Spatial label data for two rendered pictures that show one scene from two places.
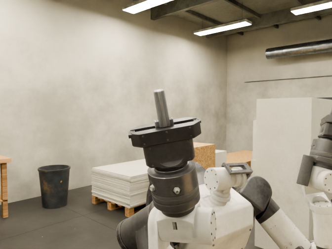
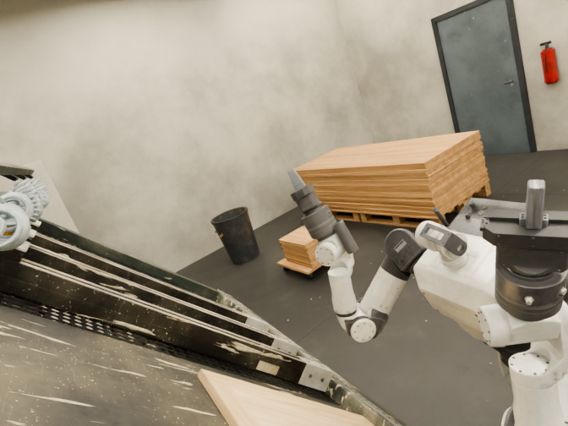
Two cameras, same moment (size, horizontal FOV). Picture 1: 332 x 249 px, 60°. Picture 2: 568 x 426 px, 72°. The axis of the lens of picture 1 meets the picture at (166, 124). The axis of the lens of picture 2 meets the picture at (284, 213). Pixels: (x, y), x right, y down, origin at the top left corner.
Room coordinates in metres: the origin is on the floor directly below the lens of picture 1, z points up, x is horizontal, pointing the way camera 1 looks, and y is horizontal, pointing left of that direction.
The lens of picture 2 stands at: (0.78, -1.08, 1.85)
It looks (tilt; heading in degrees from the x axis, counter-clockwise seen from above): 16 degrees down; 108
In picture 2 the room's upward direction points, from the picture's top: 20 degrees counter-clockwise
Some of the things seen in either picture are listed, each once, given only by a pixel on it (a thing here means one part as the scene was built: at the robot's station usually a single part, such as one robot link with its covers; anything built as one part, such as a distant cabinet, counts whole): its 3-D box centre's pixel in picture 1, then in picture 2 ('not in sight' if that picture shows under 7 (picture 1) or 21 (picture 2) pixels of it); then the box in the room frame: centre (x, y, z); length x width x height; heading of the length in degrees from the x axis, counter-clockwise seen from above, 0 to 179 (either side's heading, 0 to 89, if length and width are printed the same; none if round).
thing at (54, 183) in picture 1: (54, 186); not in sight; (4.87, 1.91, 0.33); 0.52 x 0.52 x 0.65
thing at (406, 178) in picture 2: not in sight; (378, 180); (0.46, 4.19, 0.39); 2.46 x 1.04 x 0.78; 137
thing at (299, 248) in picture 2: not in sight; (307, 250); (-0.40, 2.81, 0.20); 0.61 x 0.51 x 0.40; 137
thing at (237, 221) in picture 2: not in sight; (237, 236); (-1.50, 3.54, 0.33); 0.54 x 0.54 x 0.65
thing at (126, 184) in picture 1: (161, 178); not in sight; (5.52, 0.09, 0.31); 2.46 x 1.04 x 0.63; 137
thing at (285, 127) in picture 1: (295, 171); not in sight; (3.50, -1.59, 0.88); 0.90 x 0.60 x 1.75; 137
